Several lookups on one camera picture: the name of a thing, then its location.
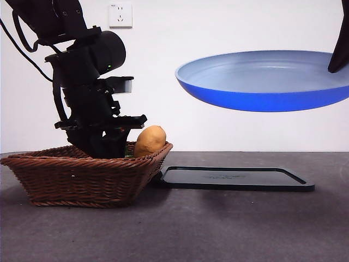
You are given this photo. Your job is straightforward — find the thin black cable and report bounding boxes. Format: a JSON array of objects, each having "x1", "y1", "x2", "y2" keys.
[{"x1": 0, "y1": 18, "x2": 55, "y2": 83}]

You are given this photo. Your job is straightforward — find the tan potato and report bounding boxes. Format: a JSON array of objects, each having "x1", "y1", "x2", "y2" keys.
[{"x1": 133, "y1": 125, "x2": 167, "y2": 158}]

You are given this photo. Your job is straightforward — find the brown woven wicker basket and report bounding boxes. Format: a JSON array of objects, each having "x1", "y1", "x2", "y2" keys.
[{"x1": 0, "y1": 141, "x2": 174, "y2": 210}]

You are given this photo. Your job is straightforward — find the flat black tray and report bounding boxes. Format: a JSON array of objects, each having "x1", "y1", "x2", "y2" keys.
[{"x1": 159, "y1": 165, "x2": 316, "y2": 193}]

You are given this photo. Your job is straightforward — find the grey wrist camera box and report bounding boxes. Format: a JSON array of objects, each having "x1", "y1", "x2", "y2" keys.
[{"x1": 103, "y1": 76, "x2": 135, "y2": 96}]

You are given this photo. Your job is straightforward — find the white wall socket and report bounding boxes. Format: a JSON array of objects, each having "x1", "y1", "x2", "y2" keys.
[{"x1": 109, "y1": 2, "x2": 134, "y2": 29}]

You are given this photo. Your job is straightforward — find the blue plate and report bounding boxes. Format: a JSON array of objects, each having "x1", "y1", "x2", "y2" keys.
[{"x1": 174, "y1": 50, "x2": 349, "y2": 112}]

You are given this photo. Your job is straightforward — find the looped black cable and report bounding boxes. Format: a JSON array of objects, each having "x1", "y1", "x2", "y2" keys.
[{"x1": 11, "y1": 10, "x2": 62, "y2": 54}]

